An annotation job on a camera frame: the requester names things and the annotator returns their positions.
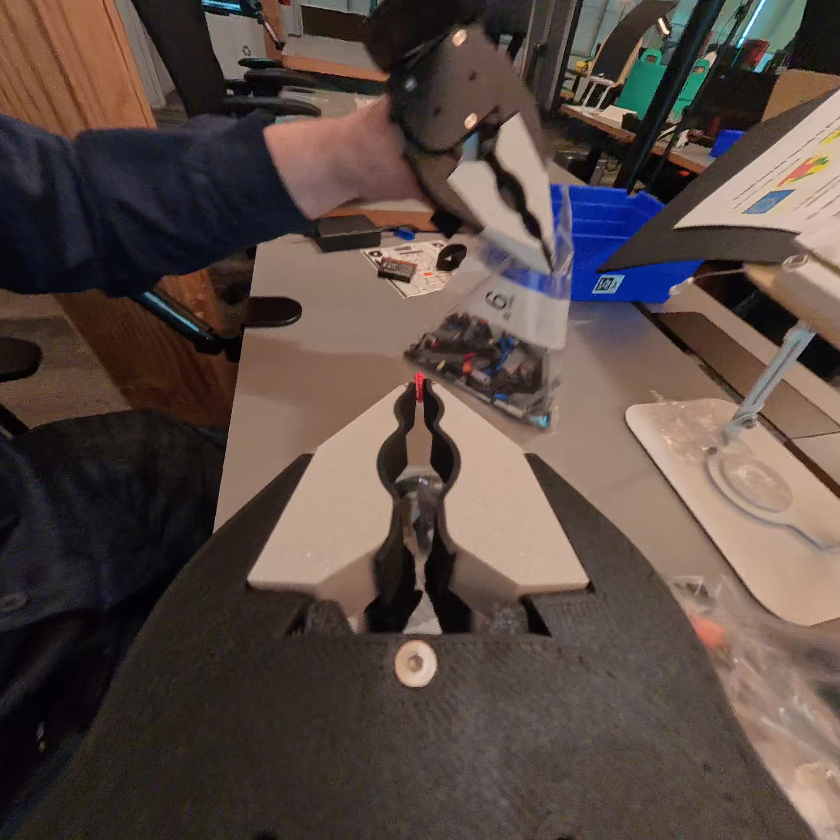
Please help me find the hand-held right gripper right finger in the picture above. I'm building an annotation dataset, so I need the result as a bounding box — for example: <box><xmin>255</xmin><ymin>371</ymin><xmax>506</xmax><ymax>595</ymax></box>
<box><xmin>423</xmin><ymin>381</ymin><xmax>591</xmax><ymax>634</ymax></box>

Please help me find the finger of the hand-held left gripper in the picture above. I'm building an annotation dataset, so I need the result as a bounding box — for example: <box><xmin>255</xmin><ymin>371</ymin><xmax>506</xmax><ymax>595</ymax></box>
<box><xmin>491</xmin><ymin>112</ymin><xmax>557</xmax><ymax>274</ymax></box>
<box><xmin>446</xmin><ymin>161</ymin><xmax>549</xmax><ymax>271</ymax></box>

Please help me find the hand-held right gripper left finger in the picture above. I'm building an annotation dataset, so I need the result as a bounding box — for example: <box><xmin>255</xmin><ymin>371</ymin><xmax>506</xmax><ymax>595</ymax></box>
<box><xmin>247</xmin><ymin>385</ymin><xmax>424</xmax><ymax>634</ymax></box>

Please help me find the white-labelled bag of dark parts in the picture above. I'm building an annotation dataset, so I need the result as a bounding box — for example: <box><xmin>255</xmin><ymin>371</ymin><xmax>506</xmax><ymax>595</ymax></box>
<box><xmin>402</xmin><ymin>190</ymin><xmax>573</xmax><ymax>431</ymax></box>

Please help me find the person's left forearm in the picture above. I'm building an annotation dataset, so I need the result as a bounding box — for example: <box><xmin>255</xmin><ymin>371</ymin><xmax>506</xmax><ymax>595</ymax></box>
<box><xmin>0</xmin><ymin>112</ymin><xmax>312</xmax><ymax>298</ymax></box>

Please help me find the person's left hand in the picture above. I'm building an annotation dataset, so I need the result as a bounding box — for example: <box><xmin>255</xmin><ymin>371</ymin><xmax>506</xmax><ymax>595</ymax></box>
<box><xmin>262</xmin><ymin>98</ymin><xmax>435</xmax><ymax>223</ymax></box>

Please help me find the blue storage bin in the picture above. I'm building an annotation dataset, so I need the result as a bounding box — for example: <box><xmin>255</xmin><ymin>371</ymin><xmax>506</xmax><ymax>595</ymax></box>
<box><xmin>550</xmin><ymin>184</ymin><xmax>706</xmax><ymax>304</ymax></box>

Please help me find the wooden desk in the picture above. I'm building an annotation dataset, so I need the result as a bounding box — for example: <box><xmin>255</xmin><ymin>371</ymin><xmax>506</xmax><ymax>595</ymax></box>
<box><xmin>560</xmin><ymin>104</ymin><xmax>719</xmax><ymax>175</ymax></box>

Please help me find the black power adapter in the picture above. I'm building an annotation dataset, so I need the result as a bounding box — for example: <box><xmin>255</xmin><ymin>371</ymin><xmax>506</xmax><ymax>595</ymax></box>
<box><xmin>314</xmin><ymin>215</ymin><xmax>383</xmax><ymax>253</ymax></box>

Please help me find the green board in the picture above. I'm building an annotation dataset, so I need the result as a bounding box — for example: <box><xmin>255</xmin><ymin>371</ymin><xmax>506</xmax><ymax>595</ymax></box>
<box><xmin>617</xmin><ymin>46</ymin><xmax>713</xmax><ymax>122</ymax></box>

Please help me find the black steel column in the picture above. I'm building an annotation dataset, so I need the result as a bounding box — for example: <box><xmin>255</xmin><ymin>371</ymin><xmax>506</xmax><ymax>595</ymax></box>
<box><xmin>620</xmin><ymin>0</ymin><xmax>728</xmax><ymax>194</ymax></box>

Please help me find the black office chair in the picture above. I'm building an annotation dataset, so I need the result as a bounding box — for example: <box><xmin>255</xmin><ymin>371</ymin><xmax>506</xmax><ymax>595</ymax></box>
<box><xmin>222</xmin><ymin>56</ymin><xmax>324</xmax><ymax>122</ymax></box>

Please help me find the black curved panel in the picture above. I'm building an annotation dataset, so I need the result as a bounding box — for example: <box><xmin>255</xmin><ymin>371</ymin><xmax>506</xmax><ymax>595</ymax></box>
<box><xmin>586</xmin><ymin>0</ymin><xmax>680</xmax><ymax>89</ymax></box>

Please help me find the small clear plastic wrapper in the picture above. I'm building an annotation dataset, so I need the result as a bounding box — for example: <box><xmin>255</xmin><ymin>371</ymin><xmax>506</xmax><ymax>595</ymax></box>
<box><xmin>650</xmin><ymin>392</ymin><xmax>726</xmax><ymax>454</ymax></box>

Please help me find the white book stand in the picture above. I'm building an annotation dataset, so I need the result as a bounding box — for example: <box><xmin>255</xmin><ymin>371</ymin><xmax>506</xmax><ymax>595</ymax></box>
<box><xmin>623</xmin><ymin>223</ymin><xmax>840</xmax><ymax>627</ymax></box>

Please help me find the black display board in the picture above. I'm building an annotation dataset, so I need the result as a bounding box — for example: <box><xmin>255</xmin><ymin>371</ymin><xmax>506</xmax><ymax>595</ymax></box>
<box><xmin>597</xmin><ymin>88</ymin><xmax>840</xmax><ymax>273</ymax></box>

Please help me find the white recycling bin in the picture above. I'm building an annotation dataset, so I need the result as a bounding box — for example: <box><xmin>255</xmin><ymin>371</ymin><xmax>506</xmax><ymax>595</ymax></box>
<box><xmin>203</xmin><ymin>10</ymin><xmax>269</xmax><ymax>81</ymax></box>

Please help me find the black table clamp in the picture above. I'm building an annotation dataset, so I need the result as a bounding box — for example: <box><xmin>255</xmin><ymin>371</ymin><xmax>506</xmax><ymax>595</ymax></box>
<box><xmin>239</xmin><ymin>297</ymin><xmax>304</xmax><ymax>329</ymax></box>

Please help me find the white printed instruction sheet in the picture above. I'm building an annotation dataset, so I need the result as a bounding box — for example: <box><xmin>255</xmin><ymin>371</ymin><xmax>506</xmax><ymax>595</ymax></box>
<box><xmin>675</xmin><ymin>98</ymin><xmax>840</xmax><ymax>237</ymax></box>

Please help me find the black square column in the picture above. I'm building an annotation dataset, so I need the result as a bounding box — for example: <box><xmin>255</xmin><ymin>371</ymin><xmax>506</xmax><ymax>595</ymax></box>
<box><xmin>131</xmin><ymin>0</ymin><xmax>227</xmax><ymax>118</ymax></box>

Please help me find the black metal frame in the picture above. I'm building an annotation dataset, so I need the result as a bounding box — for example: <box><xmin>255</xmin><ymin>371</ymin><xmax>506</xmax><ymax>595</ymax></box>
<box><xmin>131</xmin><ymin>289</ymin><xmax>245</xmax><ymax>363</ymax></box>

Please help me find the wooden post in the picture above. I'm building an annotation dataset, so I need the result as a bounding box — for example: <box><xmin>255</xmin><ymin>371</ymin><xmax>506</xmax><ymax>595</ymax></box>
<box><xmin>0</xmin><ymin>0</ymin><xmax>240</xmax><ymax>431</ymax></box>

